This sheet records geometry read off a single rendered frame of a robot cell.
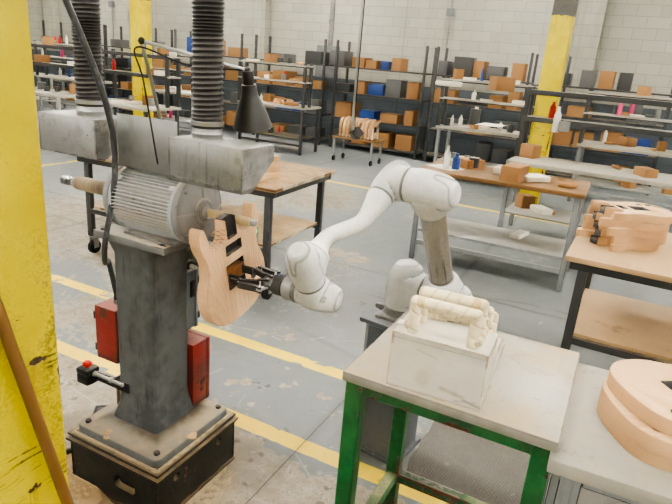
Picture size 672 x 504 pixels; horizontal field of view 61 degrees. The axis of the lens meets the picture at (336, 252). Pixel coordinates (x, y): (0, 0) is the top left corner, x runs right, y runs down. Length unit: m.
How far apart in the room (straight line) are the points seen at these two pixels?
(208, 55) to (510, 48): 11.21
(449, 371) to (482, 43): 11.62
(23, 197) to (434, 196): 1.34
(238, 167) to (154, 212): 0.45
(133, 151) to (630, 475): 1.83
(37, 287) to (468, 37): 12.21
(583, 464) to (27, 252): 1.36
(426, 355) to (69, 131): 1.51
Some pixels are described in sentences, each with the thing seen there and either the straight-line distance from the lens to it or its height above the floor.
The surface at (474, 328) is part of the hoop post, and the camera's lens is 1.57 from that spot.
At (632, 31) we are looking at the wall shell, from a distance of 12.63.
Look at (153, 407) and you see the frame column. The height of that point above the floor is 0.41.
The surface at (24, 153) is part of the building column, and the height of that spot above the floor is 1.60.
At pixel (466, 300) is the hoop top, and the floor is 1.20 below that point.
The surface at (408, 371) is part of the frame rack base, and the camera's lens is 1.67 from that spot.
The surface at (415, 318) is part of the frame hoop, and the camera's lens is 1.61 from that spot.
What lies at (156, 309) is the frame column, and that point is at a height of 0.85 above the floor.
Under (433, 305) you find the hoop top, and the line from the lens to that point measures 1.57.
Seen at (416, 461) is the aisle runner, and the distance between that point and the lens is 2.97.
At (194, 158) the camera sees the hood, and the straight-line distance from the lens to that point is 1.91.
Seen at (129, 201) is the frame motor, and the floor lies 1.26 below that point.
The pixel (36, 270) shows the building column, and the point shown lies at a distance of 1.27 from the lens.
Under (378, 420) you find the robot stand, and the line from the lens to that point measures 2.84.
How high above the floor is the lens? 1.81
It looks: 19 degrees down
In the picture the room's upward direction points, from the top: 5 degrees clockwise
